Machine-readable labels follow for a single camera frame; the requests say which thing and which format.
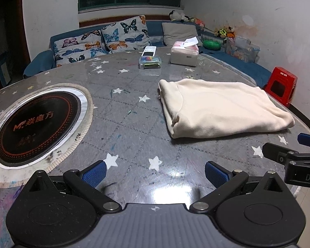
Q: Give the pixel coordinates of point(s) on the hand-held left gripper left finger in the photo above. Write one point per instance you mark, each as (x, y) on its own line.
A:
(95, 173)

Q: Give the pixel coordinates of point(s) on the grey pillow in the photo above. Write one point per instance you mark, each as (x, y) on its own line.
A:
(178, 32)

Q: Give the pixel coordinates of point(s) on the black and white plush toy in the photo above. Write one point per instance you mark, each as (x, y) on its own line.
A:
(175, 15)

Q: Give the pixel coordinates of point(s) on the blue sofa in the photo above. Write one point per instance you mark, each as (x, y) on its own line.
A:
(38, 62)

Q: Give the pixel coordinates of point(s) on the blue patterned sofa cover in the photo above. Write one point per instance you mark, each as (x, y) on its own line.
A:
(248, 67)

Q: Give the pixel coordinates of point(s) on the dark wooden door frame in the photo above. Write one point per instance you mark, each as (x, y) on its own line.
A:
(5, 31)

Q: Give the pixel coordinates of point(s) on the white pink tissue pack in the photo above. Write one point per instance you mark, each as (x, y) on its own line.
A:
(183, 56)

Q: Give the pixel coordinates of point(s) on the white remote control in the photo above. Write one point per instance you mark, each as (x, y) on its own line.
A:
(148, 51)

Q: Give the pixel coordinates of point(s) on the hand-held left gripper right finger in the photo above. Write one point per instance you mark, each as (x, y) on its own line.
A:
(217, 173)

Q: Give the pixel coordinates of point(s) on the brown teddy bear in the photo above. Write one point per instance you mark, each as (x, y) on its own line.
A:
(230, 32)

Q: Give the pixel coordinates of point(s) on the yellow black plush toy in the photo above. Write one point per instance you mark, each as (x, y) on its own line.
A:
(220, 32)

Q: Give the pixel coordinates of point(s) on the clear plastic crate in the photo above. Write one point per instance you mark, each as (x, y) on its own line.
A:
(206, 35)

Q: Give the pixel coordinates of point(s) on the clear storage bin with toys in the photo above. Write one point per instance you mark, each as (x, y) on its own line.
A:
(240, 51)

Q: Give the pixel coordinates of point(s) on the grey star-patterned table cover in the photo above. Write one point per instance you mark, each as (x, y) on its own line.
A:
(134, 139)

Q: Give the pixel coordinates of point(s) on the pink plush toy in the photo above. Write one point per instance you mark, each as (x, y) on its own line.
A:
(199, 22)

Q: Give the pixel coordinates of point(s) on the round black induction cooktop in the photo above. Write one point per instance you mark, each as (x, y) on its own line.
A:
(36, 126)

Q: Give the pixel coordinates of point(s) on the cream sweatshirt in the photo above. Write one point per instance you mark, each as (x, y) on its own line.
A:
(222, 106)

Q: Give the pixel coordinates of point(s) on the small clear plastic box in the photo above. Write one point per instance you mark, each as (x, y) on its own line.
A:
(149, 62)

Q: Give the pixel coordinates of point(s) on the blue framed board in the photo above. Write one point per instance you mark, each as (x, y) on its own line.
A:
(2, 69)

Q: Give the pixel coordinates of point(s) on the butterfly print pillow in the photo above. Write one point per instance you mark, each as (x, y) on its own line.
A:
(77, 47)
(124, 35)

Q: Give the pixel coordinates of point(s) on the green bowl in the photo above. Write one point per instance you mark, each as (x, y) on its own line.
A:
(211, 44)

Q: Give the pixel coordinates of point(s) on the red plastic stool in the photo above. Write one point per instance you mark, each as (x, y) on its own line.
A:
(281, 85)

